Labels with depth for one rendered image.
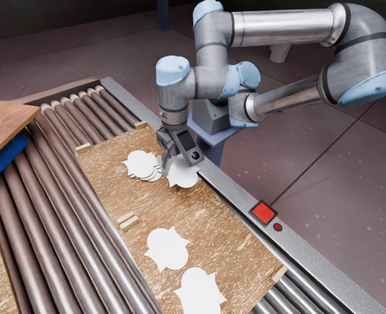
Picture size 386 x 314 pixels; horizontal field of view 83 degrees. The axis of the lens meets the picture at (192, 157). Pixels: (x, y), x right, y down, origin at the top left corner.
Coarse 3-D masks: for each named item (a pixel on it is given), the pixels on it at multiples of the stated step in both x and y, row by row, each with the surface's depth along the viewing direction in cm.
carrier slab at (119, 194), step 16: (144, 128) 104; (112, 144) 96; (128, 144) 97; (144, 144) 97; (80, 160) 90; (96, 160) 90; (112, 160) 90; (96, 176) 85; (112, 176) 85; (128, 176) 85; (96, 192) 80; (112, 192) 80; (128, 192) 81; (144, 192) 81; (160, 192) 81; (176, 192) 82; (112, 208) 76; (128, 208) 76; (144, 208) 77
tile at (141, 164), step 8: (136, 152) 90; (144, 152) 91; (128, 160) 87; (136, 160) 88; (144, 160) 88; (152, 160) 88; (128, 168) 85; (136, 168) 85; (144, 168) 85; (152, 168) 85; (136, 176) 83; (144, 176) 82
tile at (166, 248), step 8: (152, 232) 70; (160, 232) 70; (168, 232) 70; (152, 240) 68; (160, 240) 68; (168, 240) 69; (176, 240) 69; (184, 240) 69; (152, 248) 67; (160, 248) 67; (168, 248) 67; (176, 248) 67; (184, 248) 67; (152, 256) 65; (160, 256) 65; (168, 256) 65; (176, 256) 66; (184, 256) 66; (160, 264) 64; (168, 264) 64; (176, 264) 64; (184, 264) 64; (160, 272) 62
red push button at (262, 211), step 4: (260, 204) 80; (264, 204) 80; (256, 208) 79; (260, 208) 79; (264, 208) 79; (268, 208) 79; (256, 212) 78; (260, 212) 78; (264, 212) 78; (268, 212) 78; (272, 212) 78; (260, 216) 77; (264, 216) 77; (268, 216) 77; (272, 216) 78; (264, 220) 76; (268, 220) 76
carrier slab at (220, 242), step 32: (192, 192) 82; (160, 224) 73; (192, 224) 73; (224, 224) 74; (192, 256) 67; (224, 256) 67; (256, 256) 67; (160, 288) 61; (224, 288) 61; (256, 288) 62
